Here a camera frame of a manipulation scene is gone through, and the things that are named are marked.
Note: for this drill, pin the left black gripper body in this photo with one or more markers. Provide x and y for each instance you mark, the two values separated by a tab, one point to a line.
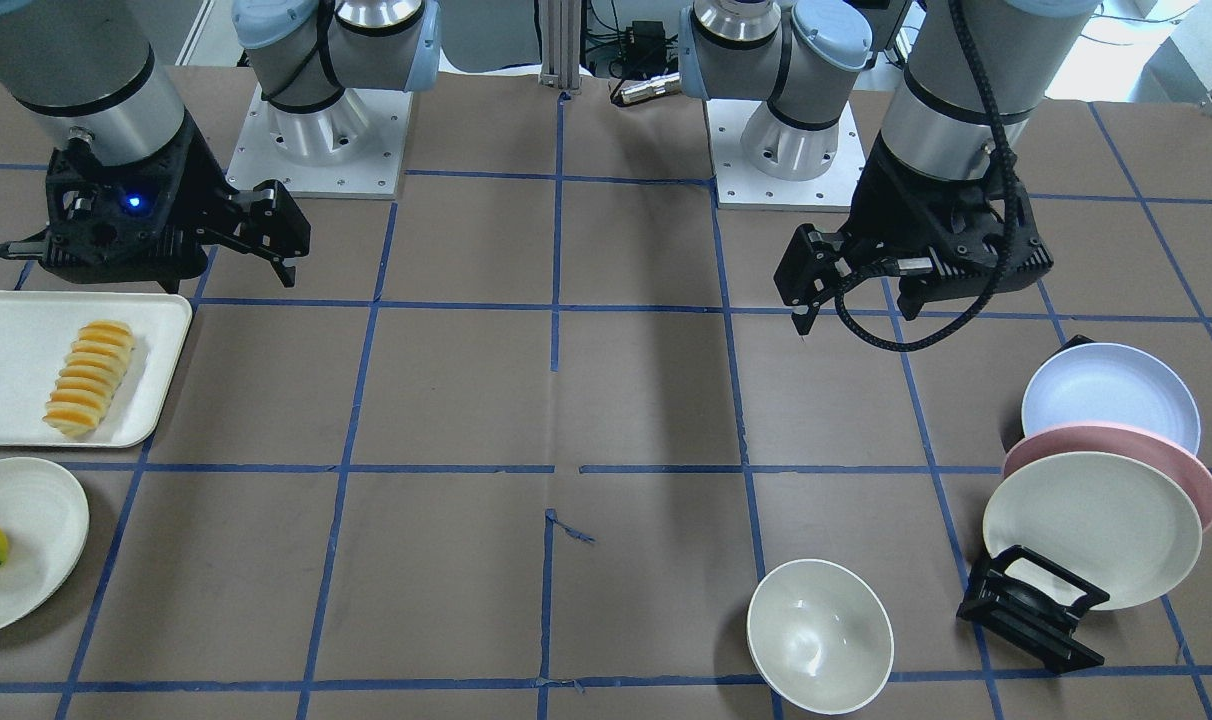
878	203

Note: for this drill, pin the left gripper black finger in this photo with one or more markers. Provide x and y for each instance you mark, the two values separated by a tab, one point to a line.
806	276

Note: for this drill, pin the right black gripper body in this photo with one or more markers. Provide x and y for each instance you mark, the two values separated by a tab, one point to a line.
204	186

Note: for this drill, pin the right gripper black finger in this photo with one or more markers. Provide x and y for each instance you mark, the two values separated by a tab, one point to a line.
269	224

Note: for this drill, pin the blue plate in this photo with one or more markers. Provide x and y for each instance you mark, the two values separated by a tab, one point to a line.
1105	381

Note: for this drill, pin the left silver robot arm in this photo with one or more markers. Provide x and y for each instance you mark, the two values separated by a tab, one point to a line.
974	77

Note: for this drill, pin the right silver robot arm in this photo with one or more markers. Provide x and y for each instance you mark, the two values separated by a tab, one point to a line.
87	72

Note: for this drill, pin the pink plate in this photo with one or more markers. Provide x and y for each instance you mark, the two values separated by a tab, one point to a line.
1182	466

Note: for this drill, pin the cream round plate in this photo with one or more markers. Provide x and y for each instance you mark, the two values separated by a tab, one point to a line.
44	514

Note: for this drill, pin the cream plate in rack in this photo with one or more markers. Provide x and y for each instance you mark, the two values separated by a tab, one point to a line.
1118	523

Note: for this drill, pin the black plate rack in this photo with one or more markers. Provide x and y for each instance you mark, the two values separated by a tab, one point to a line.
1027	617

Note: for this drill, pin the white rectangular tray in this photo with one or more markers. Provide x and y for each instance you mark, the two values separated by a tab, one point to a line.
37	329

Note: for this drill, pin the white bowl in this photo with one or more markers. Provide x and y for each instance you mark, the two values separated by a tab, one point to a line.
820	636

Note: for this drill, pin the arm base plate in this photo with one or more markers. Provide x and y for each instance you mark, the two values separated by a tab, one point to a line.
736	170
352	150

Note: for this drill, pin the aluminium frame post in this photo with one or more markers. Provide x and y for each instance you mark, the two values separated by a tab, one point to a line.
560	34

